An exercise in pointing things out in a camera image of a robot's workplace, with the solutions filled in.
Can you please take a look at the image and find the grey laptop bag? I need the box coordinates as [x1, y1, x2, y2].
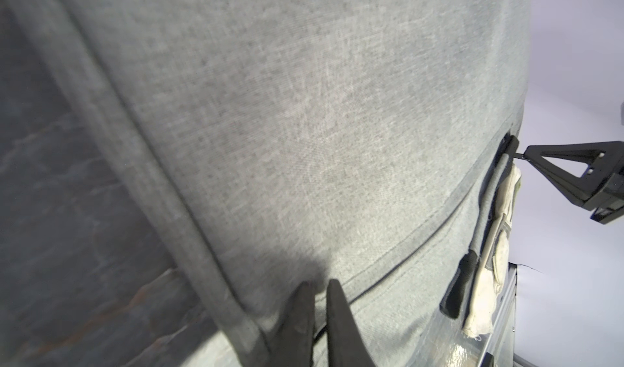
[6, 0, 531, 366]

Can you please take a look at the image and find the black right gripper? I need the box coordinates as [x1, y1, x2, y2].
[523, 141, 623, 225]

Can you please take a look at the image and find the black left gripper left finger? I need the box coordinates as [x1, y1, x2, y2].
[271, 282, 315, 367]

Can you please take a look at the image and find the beige work glove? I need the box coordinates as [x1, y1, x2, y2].
[462, 165, 522, 339]

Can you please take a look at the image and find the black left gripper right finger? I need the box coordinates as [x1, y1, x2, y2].
[326, 279, 375, 367]

